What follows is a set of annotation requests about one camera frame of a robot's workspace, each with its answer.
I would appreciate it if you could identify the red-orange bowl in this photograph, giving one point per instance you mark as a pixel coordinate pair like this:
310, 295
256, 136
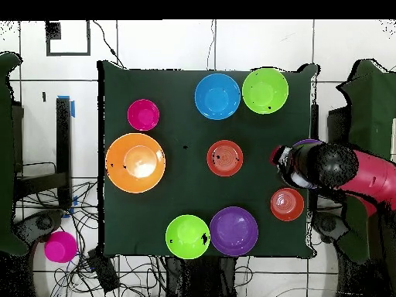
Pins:
225, 158
287, 204

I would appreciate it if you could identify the blue bowl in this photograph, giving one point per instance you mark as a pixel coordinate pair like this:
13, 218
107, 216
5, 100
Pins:
217, 96

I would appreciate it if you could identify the purple bowl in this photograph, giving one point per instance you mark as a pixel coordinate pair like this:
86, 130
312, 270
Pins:
306, 142
234, 231

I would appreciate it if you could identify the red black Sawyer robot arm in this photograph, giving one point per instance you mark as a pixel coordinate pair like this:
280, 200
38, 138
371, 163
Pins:
365, 173

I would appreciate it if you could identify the dark green table cloth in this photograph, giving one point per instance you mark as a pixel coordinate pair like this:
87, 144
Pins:
185, 139

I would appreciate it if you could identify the large orange bowl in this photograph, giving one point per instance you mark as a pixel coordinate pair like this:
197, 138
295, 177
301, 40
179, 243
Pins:
135, 163

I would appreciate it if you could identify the small green bowl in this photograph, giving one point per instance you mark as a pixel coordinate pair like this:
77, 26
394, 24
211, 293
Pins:
187, 236

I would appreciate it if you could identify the pink bowl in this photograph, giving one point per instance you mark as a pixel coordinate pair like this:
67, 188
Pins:
143, 114

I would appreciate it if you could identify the large green bowl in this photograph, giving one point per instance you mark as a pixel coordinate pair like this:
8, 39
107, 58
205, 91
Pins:
265, 90

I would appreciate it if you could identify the black power adapter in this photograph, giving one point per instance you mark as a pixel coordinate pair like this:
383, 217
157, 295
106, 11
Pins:
103, 270

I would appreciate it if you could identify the black grey base foot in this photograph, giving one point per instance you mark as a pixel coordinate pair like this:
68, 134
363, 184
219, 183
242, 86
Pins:
328, 224
43, 222

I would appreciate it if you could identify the pink cup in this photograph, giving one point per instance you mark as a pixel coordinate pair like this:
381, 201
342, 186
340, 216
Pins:
60, 247

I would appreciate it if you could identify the green cloth covered table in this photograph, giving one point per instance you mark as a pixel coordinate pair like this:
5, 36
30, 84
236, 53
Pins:
368, 108
6, 154

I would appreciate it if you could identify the black pedestal column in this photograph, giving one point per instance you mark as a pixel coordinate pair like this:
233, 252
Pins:
201, 278

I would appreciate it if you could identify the black metal stool frame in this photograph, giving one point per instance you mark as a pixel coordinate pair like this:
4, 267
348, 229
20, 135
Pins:
63, 139

